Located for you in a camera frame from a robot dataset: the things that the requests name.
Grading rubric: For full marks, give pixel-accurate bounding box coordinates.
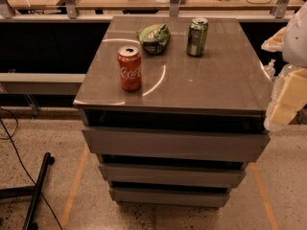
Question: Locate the grey drawer cabinet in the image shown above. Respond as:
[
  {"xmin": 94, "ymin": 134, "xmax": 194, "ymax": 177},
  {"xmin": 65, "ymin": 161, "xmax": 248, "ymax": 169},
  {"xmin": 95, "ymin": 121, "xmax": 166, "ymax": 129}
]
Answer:
[{"xmin": 74, "ymin": 16, "xmax": 272, "ymax": 208}]

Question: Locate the red coke can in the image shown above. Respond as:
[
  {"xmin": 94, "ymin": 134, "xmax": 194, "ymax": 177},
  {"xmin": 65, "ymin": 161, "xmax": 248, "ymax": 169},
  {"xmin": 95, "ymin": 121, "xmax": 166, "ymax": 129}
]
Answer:
[{"xmin": 117, "ymin": 45, "xmax": 142, "ymax": 91}]

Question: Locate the clear sanitizer bottle left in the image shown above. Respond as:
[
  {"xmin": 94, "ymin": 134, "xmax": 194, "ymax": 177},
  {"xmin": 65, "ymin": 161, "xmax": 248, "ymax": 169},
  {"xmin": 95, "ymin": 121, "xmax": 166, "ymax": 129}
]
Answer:
[{"xmin": 264, "ymin": 59, "xmax": 275, "ymax": 79}]

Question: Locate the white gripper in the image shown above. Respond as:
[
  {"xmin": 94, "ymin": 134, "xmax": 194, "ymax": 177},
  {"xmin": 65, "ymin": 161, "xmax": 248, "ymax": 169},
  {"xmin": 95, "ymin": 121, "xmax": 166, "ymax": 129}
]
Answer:
[{"xmin": 261, "ymin": 2, "xmax": 307, "ymax": 131}]

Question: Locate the clear sanitizer bottle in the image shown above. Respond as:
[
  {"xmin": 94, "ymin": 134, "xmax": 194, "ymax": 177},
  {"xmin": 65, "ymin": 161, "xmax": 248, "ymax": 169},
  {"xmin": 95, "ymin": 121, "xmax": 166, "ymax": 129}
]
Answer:
[
  {"xmin": 264, "ymin": 59, "xmax": 275, "ymax": 79},
  {"xmin": 278, "ymin": 64, "xmax": 293, "ymax": 78}
]

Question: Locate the green chip bag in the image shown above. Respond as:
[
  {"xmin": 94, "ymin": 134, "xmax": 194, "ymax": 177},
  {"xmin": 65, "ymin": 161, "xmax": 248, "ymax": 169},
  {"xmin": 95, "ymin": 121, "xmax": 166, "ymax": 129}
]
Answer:
[{"xmin": 136, "ymin": 24, "xmax": 171, "ymax": 55}]

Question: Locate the black stand leg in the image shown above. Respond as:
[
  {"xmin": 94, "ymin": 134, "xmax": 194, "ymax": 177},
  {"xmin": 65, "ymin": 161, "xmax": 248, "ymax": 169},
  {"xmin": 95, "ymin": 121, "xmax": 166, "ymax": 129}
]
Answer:
[{"xmin": 0, "ymin": 152, "xmax": 55, "ymax": 230}]

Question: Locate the black floor cable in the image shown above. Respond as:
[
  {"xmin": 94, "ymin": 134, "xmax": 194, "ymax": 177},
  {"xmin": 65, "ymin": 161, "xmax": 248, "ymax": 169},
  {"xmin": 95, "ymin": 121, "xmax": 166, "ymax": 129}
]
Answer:
[{"xmin": 0, "ymin": 107, "xmax": 64, "ymax": 230}]

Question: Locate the green soda can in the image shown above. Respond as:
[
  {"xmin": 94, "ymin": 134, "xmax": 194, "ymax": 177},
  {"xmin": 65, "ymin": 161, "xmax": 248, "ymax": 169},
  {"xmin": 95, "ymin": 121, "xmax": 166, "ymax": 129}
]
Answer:
[{"xmin": 186, "ymin": 17, "xmax": 208, "ymax": 57}]

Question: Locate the clear sanitizer bottle right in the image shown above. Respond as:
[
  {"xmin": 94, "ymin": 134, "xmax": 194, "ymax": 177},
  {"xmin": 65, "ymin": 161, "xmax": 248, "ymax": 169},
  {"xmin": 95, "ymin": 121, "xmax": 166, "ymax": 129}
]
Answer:
[{"xmin": 278, "ymin": 64, "xmax": 293, "ymax": 78}]

